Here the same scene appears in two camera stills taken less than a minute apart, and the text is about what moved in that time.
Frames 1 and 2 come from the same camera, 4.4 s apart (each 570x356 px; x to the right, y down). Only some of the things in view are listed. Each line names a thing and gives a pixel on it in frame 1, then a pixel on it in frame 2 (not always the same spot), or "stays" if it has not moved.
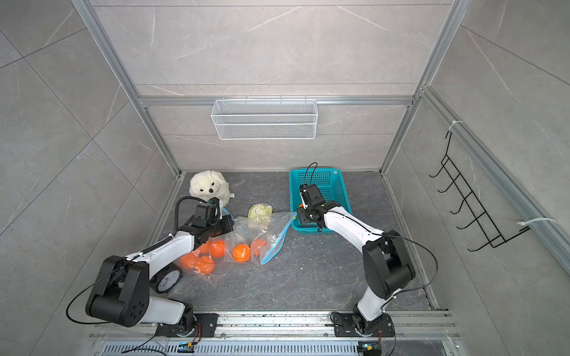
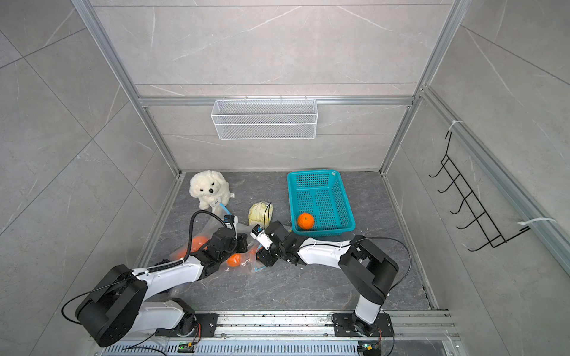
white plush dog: [208, 185] stays
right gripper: [301, 213] to [265, 256]
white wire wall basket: [265, 119] stays
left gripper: [226, 219] to [242, 239]
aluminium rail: [408, 324] stays
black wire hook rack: [474, 207] stays
